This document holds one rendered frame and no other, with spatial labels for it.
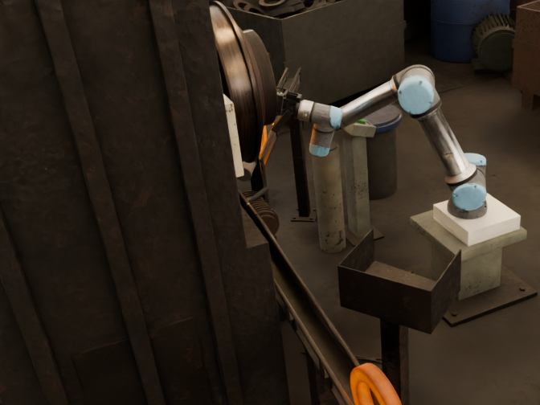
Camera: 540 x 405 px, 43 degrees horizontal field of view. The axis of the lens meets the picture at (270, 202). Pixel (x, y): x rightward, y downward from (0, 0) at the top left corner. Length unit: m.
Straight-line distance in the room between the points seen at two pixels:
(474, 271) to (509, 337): 0.29
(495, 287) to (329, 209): 0.77
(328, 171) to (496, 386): 1.10
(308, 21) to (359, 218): 1.51
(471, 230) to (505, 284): 0.40
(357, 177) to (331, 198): 0.16
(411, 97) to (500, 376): 1.01
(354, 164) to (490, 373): 1.07
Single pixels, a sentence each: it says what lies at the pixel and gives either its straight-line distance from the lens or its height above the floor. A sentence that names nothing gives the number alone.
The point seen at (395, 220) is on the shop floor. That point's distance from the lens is 3.39.
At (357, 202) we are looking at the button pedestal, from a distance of 3.15.
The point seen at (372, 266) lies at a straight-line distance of 2.01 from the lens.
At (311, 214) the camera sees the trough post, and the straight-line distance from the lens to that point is 3.46.
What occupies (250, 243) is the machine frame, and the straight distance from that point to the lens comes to 1.68.
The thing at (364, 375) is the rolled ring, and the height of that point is 0.75.
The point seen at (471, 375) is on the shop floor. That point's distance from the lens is 2.57.
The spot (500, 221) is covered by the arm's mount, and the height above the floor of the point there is 0.36.
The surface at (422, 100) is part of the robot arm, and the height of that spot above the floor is 0.90.
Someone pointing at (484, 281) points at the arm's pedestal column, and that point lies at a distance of 2.87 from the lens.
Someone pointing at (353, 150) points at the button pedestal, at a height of 0.46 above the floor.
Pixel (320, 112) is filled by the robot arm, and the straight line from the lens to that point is 2.45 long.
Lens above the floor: 1.77
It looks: 29 degrees down
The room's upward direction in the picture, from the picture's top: 8 degrees counter-clockwise
